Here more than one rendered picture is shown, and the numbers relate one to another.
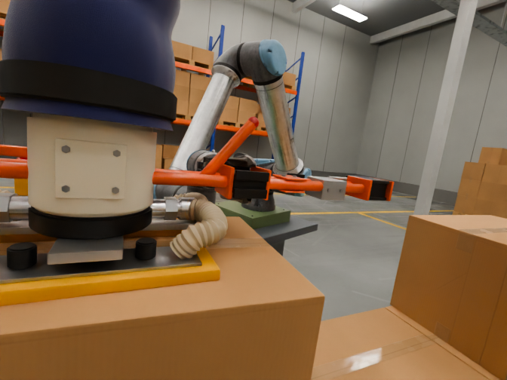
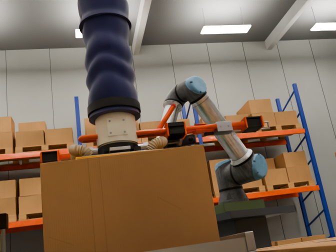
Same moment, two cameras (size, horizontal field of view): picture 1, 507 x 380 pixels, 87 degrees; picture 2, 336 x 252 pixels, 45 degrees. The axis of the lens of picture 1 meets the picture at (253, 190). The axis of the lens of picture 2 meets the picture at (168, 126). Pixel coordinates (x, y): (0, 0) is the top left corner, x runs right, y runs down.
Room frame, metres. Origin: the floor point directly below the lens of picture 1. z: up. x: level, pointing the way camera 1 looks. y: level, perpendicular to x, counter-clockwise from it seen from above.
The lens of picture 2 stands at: (-1.10, -0.39, 0.58)
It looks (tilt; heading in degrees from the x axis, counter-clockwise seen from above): 17 degrees up; 15
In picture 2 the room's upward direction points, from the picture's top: 8 degrees counter-clockwise
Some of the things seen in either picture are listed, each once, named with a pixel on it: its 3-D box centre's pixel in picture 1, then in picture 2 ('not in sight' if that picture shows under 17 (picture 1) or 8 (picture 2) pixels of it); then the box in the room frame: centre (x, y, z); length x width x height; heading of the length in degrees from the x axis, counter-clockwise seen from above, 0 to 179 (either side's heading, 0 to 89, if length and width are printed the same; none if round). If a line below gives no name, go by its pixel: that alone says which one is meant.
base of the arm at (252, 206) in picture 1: (259, 197); (232, 196); (1.47, -0.04, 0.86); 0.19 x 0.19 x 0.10
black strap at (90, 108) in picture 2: (99, 98); (114, 111); (0.42, 0.25, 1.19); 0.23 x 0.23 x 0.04
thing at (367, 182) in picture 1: (368, 188); (251, 123); (0.68, -0.29, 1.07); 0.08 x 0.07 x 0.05; 116
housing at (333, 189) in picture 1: (325, 188); (222, 128); (0.63, -0.17, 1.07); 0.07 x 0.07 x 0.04; 26
